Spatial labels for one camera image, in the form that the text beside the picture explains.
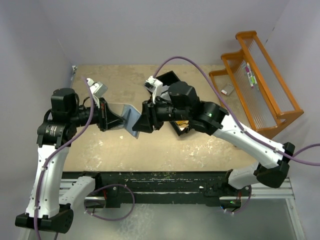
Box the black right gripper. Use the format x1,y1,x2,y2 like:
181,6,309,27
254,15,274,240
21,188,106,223
132,95,190,133

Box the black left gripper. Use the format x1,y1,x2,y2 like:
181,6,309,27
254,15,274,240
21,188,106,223
69,96,126,131

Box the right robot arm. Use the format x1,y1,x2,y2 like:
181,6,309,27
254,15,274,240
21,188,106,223
132,81,295,196

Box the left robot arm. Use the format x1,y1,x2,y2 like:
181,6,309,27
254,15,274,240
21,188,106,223
15,83,124,234

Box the gold cards in bin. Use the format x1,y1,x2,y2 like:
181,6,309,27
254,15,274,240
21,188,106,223
175,120,189,131

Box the small grey red box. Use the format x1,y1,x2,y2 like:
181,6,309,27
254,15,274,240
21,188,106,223
220,84,235,96

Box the orange wooden rack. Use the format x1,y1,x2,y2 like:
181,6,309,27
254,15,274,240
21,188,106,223
208,30,304,139

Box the markers on rack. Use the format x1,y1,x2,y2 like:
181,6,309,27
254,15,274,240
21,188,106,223
241,61,260,92

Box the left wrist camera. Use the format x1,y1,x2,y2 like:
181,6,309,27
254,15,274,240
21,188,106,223
86,78,108,99

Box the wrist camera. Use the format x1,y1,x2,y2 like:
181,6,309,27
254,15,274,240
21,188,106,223
144,75,163,104
86,78,108,99

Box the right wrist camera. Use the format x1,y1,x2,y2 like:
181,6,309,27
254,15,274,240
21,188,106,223
144,75,163,104

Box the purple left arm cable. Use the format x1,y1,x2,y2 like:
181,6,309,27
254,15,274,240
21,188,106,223
33,76,97,240

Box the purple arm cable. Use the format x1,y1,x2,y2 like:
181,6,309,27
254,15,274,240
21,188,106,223
33,76,97,240
152,56,320,166

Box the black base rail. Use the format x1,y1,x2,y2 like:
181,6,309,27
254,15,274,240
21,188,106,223
59,171,251,208

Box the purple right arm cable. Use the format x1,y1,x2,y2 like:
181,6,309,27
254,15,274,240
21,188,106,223
152,56,320,166

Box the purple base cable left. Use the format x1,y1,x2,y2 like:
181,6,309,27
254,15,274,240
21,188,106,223
83,184,136,222

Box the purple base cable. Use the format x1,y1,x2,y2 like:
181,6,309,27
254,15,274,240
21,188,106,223
83,184,136,222
222,183,253,215

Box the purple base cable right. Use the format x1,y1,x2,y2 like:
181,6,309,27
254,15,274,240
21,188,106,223
222,183,253,215

